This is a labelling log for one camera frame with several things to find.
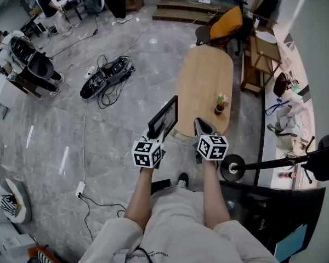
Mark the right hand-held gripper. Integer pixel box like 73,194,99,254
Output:
193,117,229,164

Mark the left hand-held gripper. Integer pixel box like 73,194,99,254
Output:
132,128,167,172

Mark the black framed picture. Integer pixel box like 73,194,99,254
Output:
148,95,179,140

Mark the person's left forearm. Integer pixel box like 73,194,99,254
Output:
123,168,155,231

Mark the person's right forearm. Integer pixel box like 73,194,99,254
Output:
201,160,231,229

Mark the oval wooden table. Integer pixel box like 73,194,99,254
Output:
173,44,234,139

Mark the artificial white flower bunch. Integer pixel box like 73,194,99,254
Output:
215,93,229,108

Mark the black coat rack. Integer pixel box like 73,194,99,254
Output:
220,135,317,185

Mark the person's right shoe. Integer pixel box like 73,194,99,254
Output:
177,173,189,189

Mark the gray backpack rig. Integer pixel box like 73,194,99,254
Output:
90,0,105,12
9,36,55,79
80,55,137,100

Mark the black bag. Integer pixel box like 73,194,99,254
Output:
273,72,291,97

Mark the white clothes pile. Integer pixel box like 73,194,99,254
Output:
275,92,316,150

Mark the person's off-white shirt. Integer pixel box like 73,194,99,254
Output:
78,187,280,263

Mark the wooden side shelf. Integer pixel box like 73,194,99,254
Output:
240,33,282,97

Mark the orange cushion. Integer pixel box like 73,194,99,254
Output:
209,5,243,41

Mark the wooden step platform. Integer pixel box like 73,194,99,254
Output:
152,0,232,26

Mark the dark jacket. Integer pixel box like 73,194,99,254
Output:
301,133,329,182

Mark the blue board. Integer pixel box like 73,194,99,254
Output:
274,223,309,263

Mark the black office chair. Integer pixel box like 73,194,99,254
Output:
227,0,280,56

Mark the white zebra print bag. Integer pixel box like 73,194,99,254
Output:
0,178,33,225

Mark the black cable tangle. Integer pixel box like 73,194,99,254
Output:
94,54,134,110

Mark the blue lanyard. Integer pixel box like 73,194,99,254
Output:
265,99,291,117

